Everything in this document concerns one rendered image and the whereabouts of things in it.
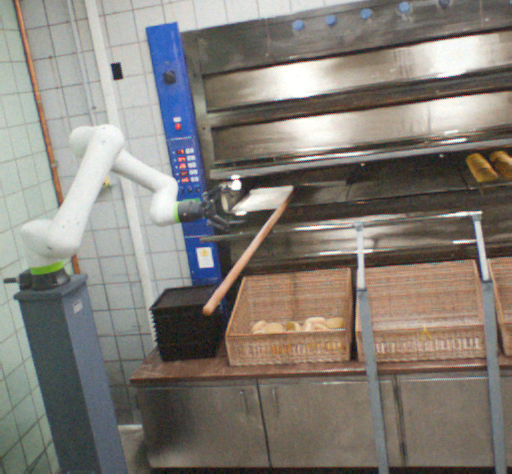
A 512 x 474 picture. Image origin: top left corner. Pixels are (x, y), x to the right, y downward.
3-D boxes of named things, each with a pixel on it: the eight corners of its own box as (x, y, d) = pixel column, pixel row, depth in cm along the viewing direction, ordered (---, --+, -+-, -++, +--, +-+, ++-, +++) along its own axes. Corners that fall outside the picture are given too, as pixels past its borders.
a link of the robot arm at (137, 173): (98, 172, 258) (116, 163, 252) (102, 149, 264) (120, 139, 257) (164, 208, 282) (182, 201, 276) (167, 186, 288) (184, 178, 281)
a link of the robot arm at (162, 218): (154, 232, 275) (143, 220, 266) (157, 207, 281) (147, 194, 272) (184, 229, 272) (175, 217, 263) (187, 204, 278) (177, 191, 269)
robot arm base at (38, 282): (-3, 293, 241) (-7, 278, 239) (20, 280, 255) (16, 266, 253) (58, 289, 234) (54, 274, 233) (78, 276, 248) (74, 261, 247)
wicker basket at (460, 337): (362, 320, 321) (356, 268, 315) (479, 312, 308) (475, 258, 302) (357, 365, 275) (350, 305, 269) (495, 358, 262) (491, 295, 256)
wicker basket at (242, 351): (250, 324, 337) (242, 275, 331) (357, 318, 324) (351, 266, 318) (227, 368, 291) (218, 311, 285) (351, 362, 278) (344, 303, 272)
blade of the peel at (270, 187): (345, 185, 356) (345, 180, 355) (250, 195, 369) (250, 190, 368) (350, 172, 390) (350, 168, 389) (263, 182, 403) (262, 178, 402)
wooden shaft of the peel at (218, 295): (212, 316, 192) (210, 307, 191) (202, 317, 193) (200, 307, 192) (297, 192, 354) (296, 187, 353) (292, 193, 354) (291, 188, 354)
